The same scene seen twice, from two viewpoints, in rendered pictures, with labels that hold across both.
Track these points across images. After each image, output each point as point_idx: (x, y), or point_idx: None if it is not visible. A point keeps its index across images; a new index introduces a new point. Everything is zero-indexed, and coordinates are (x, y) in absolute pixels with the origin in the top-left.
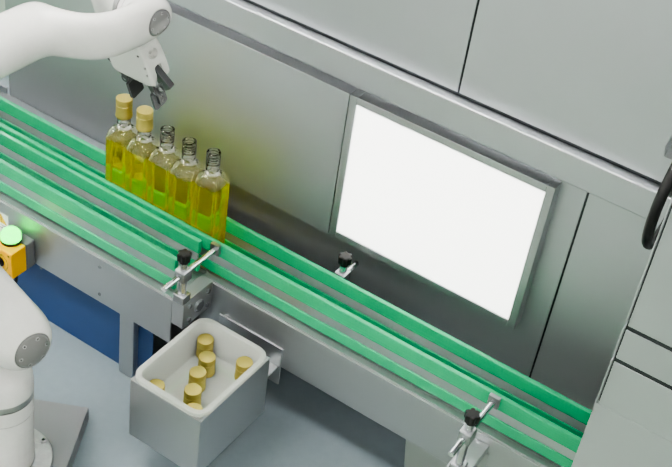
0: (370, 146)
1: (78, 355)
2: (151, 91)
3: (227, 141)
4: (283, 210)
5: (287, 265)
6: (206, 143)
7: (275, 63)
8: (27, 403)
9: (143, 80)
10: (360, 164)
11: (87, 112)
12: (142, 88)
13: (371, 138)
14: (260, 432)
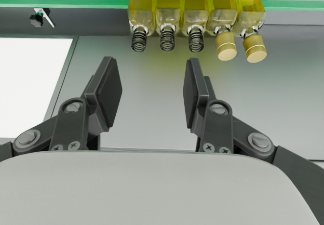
0: (31, 107)
1: None
2: (79, 112)
3: (164, 62)
4: (115, 36)
5: None
6: (182, 54)
7: (118, 144)
8: None
9: (27, 188)
10: (43, 90)
11: (290, 38)
12: (183, 90)
13: (28, 114)
14: None
